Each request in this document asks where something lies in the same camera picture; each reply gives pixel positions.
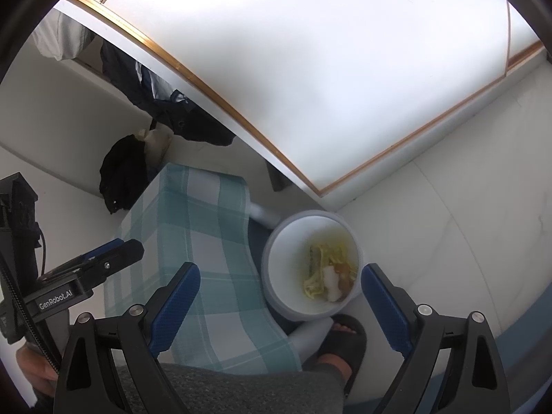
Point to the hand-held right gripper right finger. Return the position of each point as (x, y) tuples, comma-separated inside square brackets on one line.
[(384, 306)]

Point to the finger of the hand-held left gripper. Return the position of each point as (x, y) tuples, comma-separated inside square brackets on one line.
[(120, 258), (97, 251)]

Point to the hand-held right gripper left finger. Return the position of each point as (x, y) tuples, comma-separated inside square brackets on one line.
[(172, 310)]

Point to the yellow printed snack wrapper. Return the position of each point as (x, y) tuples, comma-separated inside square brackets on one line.
[(327, 252)]

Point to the white round waste bin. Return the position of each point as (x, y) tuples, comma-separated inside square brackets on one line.
[(289, 246)]

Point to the person's left hand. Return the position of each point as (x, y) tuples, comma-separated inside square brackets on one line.
[(36, 364)]

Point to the black slipper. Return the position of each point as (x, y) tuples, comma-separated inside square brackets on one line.
[(347, 341)]

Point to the person's foot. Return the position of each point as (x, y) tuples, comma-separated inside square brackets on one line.
[(334, 360)]

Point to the white table leg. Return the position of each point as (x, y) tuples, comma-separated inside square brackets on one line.
[(265, 214), (310, 338)]

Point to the black bag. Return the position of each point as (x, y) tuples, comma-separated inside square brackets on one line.
[(123, 172)]

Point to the teal plaid tablecloth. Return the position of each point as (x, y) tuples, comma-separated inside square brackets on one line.
[(207, 233)]

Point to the person's grey trouser leg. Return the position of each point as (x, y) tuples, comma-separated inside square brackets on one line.
[(237, 392)]

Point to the cream bag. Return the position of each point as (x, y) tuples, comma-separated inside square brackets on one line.
[(157, 146)]

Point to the dark hanging garment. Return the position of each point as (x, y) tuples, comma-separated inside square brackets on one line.
[(198, 127)]

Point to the white hanging garment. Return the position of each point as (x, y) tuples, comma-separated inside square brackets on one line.
[(60, 39)]

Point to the white wardrobe door gold trim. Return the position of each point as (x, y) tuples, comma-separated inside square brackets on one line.
[(323, 73)]

